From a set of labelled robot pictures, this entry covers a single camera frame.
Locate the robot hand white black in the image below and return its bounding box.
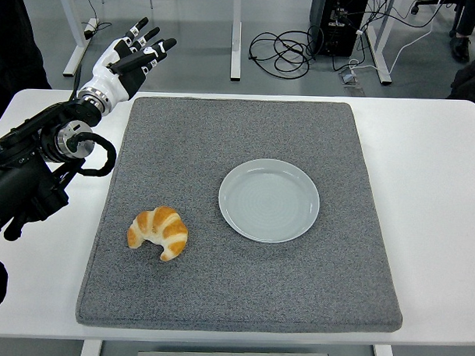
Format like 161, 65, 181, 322
83, 15, 179, 106

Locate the golden croissant bread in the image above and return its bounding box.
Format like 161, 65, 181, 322
126, 204, 190, 263

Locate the light grey round plate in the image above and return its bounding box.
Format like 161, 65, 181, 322
217, 156, 322, 245

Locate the white power strip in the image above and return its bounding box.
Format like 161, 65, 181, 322
83, 17, 101, 41

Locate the person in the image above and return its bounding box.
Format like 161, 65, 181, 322
0, 0, 55, 140

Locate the grey fabric mat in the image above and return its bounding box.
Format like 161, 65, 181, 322
74, 93, 412, 338

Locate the black computer tower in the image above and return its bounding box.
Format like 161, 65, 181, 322
307, 0, 370, 59

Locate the grey floor socket box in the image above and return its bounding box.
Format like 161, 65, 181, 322
337, 69, 366, 90

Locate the black office chair base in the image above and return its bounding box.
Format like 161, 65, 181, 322
409, 0, 444, 16

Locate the person's leg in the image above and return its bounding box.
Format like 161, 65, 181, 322
448, 0, 475, 65

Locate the black bag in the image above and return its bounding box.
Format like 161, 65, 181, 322
448, 48, 475, 101

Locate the white desk leg frame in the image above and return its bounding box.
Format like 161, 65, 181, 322
229, 0, 244, 82
363, 0, 397, 86
51, 0, 92, 78

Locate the black coiled cable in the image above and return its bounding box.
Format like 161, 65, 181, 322
247, 27, 318, 80

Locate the white cable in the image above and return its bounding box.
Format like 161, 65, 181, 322
348, 0, 446, 77

